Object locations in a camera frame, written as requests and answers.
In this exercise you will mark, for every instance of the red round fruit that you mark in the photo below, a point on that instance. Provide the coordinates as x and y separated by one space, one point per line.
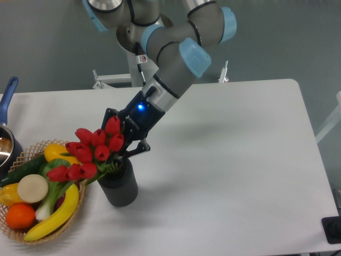
59 202

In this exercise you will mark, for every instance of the yellow lemon squash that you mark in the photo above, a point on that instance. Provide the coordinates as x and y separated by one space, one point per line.
56 151

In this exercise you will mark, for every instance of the yellow banana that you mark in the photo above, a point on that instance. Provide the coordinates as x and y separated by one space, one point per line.
58 218

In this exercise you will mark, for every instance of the red tulip bouquet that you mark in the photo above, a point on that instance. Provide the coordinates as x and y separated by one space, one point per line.
93 151

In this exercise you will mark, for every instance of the yellow bell pepper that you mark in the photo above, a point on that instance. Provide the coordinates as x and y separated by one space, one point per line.
10 196

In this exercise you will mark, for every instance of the green cucumber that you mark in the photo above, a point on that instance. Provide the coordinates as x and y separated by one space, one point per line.
30 167

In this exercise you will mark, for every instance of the black device at edge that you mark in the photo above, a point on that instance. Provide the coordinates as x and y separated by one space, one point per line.
331 227

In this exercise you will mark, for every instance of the orange fruit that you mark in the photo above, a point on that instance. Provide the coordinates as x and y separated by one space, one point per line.
20 216

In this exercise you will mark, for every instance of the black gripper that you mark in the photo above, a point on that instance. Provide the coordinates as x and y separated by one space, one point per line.
138 118

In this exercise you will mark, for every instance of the beige round disc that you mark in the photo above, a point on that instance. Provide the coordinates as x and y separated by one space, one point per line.
32 188

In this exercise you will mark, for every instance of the white frame at right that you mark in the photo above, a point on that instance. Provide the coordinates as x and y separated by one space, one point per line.
330 122

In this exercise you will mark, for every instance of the woven wicker basket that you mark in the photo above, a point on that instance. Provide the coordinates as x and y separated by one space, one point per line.
19 234

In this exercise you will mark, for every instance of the blue handled saucepan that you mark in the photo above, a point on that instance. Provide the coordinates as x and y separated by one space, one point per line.
10 147

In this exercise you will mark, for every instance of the green bok choy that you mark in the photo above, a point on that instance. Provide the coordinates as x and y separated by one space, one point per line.
54 173

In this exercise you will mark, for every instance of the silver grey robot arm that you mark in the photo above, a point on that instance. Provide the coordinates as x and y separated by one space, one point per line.
177 51

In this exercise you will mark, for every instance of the dark grey ribbed vase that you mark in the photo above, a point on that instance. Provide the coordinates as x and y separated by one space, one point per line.
122 189

